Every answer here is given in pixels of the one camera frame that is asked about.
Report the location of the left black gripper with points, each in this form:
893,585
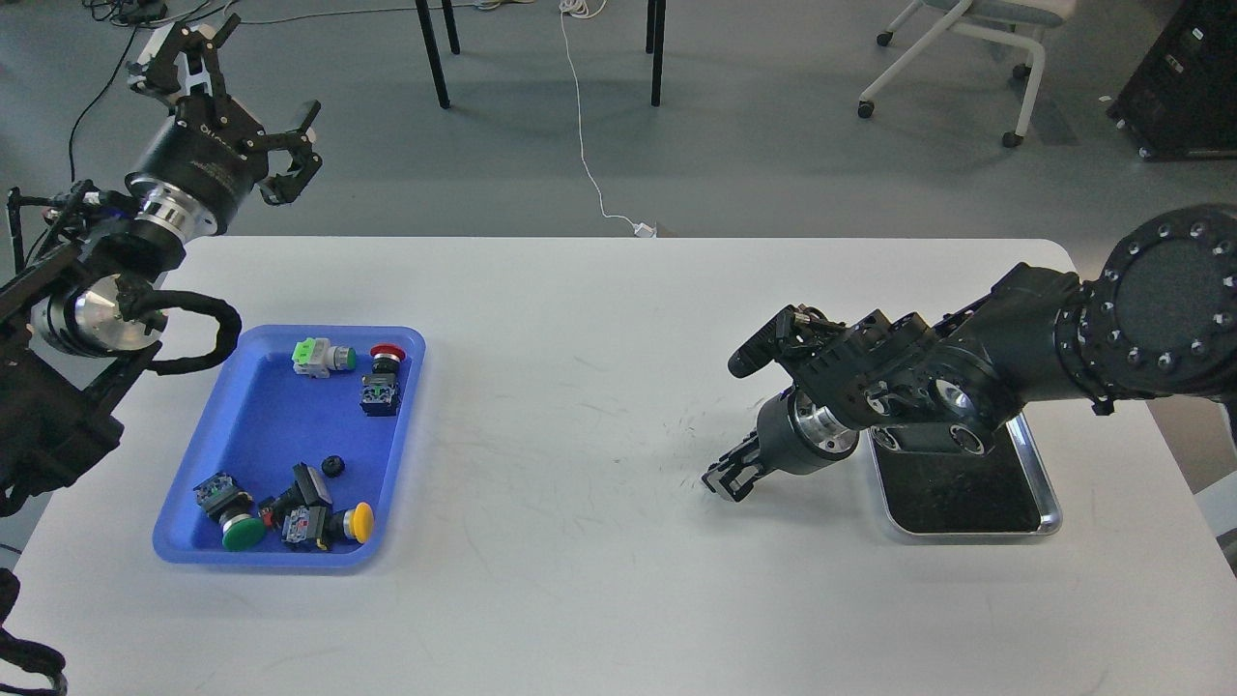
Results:
180,68

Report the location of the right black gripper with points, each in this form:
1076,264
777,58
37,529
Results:
793,435

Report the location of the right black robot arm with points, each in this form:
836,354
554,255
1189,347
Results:
1158,321

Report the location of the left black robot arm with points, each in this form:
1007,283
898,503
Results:
83,317

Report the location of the silver metal tray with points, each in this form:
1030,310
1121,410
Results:
1004,496

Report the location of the blue plastic tray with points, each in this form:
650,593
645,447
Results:
262,418

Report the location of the black table leg left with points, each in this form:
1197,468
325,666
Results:
429,37

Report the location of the black table leg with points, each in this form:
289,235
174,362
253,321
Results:
429,37
654,46

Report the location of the green white push button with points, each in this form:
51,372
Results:
319,358

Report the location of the red mushroom push button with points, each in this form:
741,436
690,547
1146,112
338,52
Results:
380,393

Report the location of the large green push button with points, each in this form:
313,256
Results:
229,505

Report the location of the yellow push button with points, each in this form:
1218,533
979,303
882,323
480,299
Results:
320,528

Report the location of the black table leg right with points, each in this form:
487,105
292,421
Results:
654,46

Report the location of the black equipment case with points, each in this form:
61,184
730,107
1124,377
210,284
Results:
1180,104

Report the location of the black switch block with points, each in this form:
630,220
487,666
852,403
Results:
308,489

